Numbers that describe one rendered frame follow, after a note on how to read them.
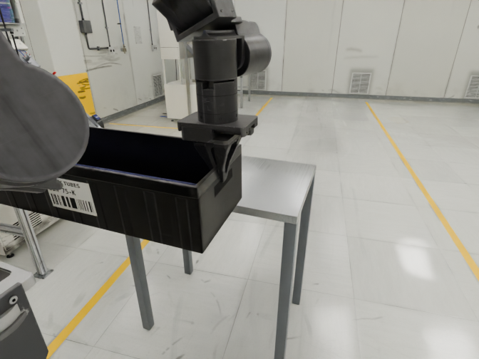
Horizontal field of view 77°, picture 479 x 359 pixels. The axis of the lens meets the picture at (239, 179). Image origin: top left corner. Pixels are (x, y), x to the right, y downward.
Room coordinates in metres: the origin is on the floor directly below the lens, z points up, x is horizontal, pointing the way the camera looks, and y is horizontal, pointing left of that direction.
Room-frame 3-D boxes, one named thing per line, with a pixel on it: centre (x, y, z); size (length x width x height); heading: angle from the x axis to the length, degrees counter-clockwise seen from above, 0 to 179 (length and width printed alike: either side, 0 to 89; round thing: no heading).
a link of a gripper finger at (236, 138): (0.43, 0.04, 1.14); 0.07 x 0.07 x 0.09; 70
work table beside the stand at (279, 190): (1.13, 0.07, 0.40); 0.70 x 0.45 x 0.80; 70
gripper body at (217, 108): (0.43, 0.03, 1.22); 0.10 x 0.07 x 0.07; 70
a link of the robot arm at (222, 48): (0.43, 0.03, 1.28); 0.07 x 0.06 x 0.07; 144
